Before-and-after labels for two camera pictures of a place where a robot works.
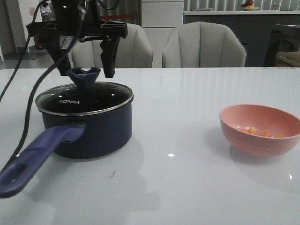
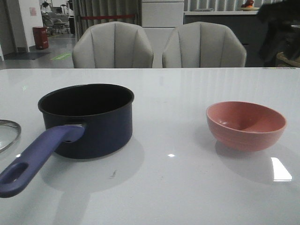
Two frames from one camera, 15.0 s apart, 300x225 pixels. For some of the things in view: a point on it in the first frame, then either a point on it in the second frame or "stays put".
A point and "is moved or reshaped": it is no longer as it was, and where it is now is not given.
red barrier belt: [115, 16] stays put
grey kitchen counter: [253, 28] stays put
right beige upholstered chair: [203, 44] stays put
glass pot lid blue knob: [84, 78] to [10, 132]
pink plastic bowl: [259, 131] is moved or reshaped
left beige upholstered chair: [134, 51] stays put
